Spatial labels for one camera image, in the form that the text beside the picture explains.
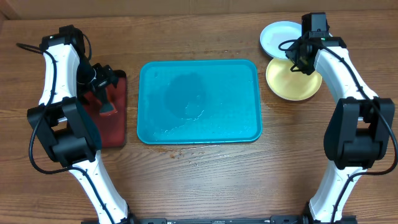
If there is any yellow plate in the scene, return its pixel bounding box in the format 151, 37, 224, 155
266, 58, 322, 101

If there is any red green sponge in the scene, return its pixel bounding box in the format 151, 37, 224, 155
99, 102, 118, 116

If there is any light blue plate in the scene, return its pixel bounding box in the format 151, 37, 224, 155
259, 21, 302, 60

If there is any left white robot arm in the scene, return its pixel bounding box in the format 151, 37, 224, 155
21, 25, 133, 223

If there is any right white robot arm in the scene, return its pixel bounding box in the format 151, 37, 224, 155
284, 12, 397, 223

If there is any dark red tray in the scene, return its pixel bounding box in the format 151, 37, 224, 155
83, 70, 127, 148

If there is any teal plastic tray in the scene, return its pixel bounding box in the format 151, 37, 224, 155
136, 59, 262, 144

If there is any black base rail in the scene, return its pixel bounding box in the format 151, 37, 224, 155
81, 214, 358, 224

